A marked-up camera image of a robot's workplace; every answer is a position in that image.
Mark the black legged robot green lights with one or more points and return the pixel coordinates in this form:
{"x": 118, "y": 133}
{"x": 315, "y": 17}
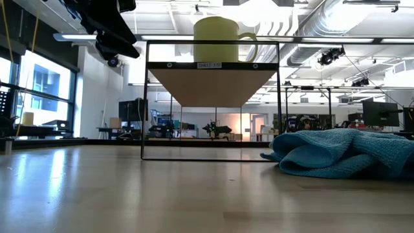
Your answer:
{"x": 216, "y": 129}

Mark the wooden shelf black metal frame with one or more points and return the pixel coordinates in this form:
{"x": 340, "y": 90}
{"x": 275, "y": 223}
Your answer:
{"x": 210, "y": 87}

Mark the person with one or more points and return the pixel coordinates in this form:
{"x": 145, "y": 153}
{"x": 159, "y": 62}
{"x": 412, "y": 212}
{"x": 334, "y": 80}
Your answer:
{"x": 307, "y": 124}

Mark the black perforated panel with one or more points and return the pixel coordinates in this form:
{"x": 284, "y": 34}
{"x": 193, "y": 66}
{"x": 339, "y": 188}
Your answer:
{"x": 3, "y": 103}

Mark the silver ventilation duct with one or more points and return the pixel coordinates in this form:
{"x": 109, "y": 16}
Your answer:
{"x": 323, "y": 22}

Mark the black aluminium table frame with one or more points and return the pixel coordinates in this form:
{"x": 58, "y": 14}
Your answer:
{"x": 81, "y": 142}

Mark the black ceiling camera cluster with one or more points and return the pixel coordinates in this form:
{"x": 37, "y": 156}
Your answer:
{"x": 360, "y": 82}
{"x": 330, "y": 56}

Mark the blue crumpled cloth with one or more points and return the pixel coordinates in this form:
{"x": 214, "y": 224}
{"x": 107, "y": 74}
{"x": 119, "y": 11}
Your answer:
{"x": 339, "y": 152}

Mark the pale yellow mug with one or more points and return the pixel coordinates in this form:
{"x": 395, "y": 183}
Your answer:
{"x": 213, "y": 39}

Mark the black metal gantry frame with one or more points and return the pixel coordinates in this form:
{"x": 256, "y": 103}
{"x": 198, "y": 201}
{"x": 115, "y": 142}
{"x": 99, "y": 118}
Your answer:
{"x": 329, "y": 106}

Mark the pale yellow cylinder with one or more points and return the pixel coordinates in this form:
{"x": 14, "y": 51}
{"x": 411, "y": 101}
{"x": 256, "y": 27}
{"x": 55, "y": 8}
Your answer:
{"x": 28, "y": 119}

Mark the cardboard box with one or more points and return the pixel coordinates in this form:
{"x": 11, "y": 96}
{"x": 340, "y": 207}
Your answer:
{"x": 115, "y": 123}

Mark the dark office desk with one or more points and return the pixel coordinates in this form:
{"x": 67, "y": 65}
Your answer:
{"x": 103, "y": 128}

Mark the black round ceiling camera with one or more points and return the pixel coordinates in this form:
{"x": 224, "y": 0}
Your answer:
{"x": 114, "y": 63}

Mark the short silver post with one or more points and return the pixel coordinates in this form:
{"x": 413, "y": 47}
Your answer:
{"x": 8, "y": 145}

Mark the black window frame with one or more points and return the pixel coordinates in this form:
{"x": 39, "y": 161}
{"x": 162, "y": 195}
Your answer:
{"x": 71, "y": 106}

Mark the dark side desk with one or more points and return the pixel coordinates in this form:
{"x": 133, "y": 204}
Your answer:
{"x": 42, "y": 129}

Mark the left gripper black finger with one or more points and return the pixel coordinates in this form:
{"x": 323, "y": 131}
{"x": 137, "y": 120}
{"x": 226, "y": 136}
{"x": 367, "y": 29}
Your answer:
{"x": 110, "y": 27}
{"x": 116, "y": 48}

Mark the black lab equipment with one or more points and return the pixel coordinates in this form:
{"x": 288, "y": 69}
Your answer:
{"x": 161, "y": 131}

